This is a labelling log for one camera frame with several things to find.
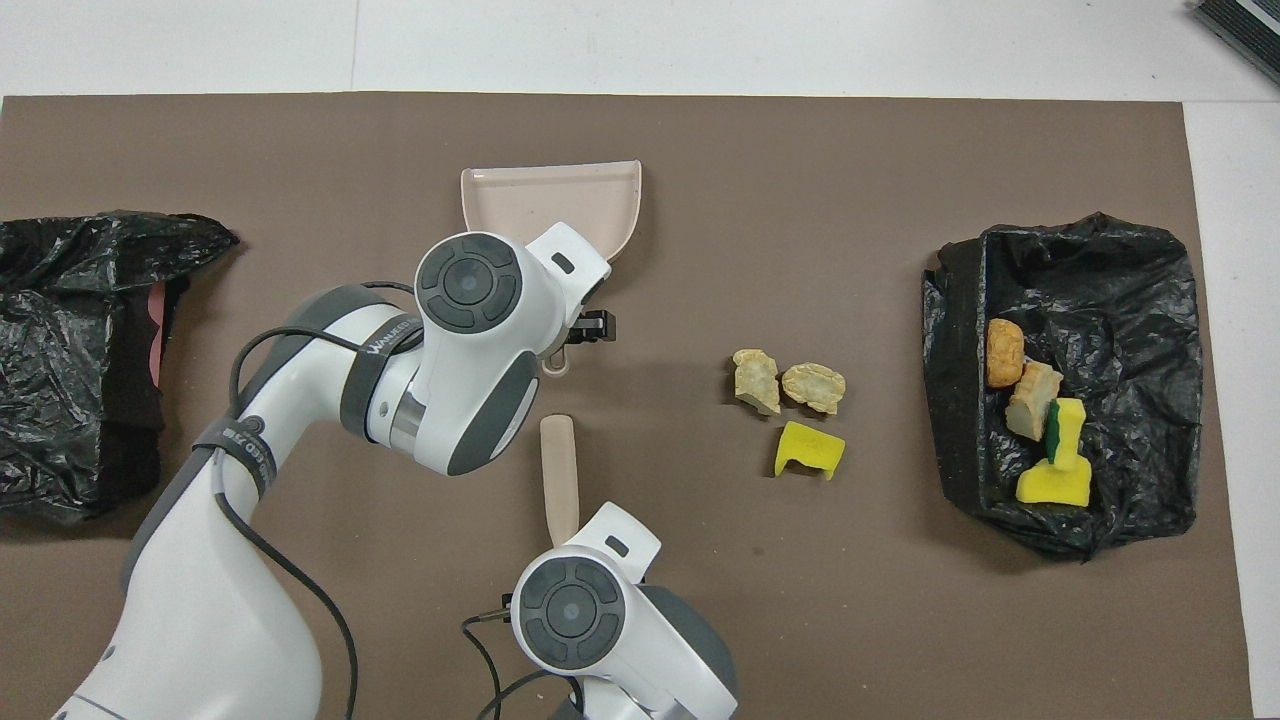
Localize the brown bread roll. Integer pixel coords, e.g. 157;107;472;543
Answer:
986;318;1027;390

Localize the black bag lined bin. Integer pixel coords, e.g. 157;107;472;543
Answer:
0;210;241;521
920;211;1202;563

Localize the brown table mat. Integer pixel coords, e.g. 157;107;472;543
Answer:
0;92;1257;720

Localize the beige bread chunk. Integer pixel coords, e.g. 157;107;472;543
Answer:
1005;361;1065;443
732;349;782;417
781;363;847;416

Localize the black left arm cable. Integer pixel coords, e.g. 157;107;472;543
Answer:
210;280;421;720

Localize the beige plastic dustpan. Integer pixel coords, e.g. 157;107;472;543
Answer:
460;160;643;376

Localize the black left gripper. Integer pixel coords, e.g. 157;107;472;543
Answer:
566;296;619;351

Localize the yellow green sponge piece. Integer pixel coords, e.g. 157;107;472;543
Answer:
1016;458;1093;508
1045;397;1088;471
774;421;847;481

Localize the black ribbed device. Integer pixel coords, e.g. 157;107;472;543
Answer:
1190;0;1280;86

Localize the beige handled brush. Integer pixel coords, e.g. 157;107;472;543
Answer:
539;414;582;549

